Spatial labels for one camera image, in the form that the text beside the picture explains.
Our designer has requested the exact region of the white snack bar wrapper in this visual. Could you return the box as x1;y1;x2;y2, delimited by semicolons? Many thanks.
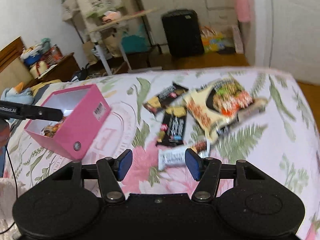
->
158;139;208;172

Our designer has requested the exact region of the black cracker packet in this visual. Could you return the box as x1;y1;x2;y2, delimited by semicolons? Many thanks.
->
156;106;187;147
143;82;189;115

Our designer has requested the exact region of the mixed nuts bag in box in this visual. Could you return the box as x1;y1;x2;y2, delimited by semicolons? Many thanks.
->
41;116;67;138

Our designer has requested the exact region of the pink cardboard box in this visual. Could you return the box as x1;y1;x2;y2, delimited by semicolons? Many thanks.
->
24;85;111;160

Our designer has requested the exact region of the wooden nightstand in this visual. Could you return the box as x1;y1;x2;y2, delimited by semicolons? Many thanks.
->
24;53;80;88

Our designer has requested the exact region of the beige instant noodle bag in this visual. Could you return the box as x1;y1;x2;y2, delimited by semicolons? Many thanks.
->
183;77;267;144

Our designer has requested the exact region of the floral bed sheet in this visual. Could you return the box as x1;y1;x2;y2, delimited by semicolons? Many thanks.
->
0;65;320;240

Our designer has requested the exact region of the wooden side table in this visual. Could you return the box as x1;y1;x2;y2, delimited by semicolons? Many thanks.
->
87;8;159;76

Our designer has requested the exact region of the brown paper bag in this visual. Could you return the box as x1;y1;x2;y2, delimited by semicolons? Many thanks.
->
82;35;123;65

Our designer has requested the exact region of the teal bag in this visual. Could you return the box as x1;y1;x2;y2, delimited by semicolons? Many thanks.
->
121;24;150;54

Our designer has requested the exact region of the colourful cardboard box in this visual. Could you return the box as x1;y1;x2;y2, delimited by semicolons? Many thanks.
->
200;27;236;54

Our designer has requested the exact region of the black suitcase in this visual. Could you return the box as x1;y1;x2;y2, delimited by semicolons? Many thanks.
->
161;9;204;59

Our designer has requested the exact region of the white wardrobe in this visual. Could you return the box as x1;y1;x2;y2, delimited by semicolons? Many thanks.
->
137;0;249;53

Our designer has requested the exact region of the pink hanging bag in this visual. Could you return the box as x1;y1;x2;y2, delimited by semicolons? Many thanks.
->
235;0;251;23

